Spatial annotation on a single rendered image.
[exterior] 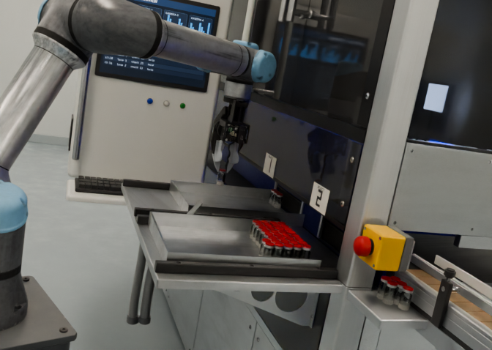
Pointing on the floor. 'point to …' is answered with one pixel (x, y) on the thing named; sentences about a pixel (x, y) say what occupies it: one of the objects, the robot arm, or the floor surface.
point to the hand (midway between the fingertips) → (222, 167)
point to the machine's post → (382, 150)
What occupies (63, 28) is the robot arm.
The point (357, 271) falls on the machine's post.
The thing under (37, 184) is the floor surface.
